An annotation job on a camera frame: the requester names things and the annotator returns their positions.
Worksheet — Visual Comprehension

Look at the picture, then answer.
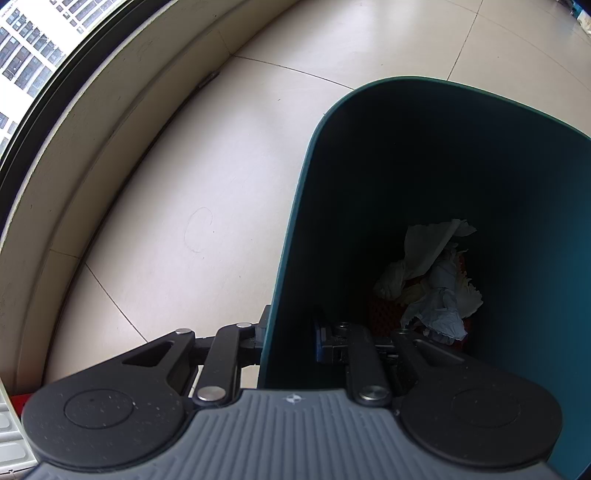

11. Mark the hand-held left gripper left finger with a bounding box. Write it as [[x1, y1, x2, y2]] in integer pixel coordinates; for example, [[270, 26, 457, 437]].
[[122, 305, 273, 408]]

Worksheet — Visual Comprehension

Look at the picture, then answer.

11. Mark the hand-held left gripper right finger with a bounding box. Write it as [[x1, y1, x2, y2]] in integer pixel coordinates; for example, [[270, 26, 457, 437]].
[[314, 318, 462, 408]]

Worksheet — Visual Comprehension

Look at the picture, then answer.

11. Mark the blue grey paper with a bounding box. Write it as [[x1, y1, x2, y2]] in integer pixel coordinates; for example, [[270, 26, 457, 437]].
[[399, 261, 468, 344]]

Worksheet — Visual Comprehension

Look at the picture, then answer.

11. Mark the white tissue paper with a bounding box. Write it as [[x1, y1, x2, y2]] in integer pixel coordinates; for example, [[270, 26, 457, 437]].
[[373, 218, 478, 301]]

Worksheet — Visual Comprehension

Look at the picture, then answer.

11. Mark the dark teal trash bin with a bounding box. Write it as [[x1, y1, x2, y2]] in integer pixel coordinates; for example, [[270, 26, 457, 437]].
[[256, 76, 591, 480]]

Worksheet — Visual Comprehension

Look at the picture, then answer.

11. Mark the white ribbed plastic object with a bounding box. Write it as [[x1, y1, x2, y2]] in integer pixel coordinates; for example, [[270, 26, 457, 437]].
[[0, 383, 38, 476]]

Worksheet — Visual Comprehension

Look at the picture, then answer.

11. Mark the black window frame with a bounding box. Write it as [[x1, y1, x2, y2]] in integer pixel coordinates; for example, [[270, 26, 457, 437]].
[[0, 0, 176, 185]]

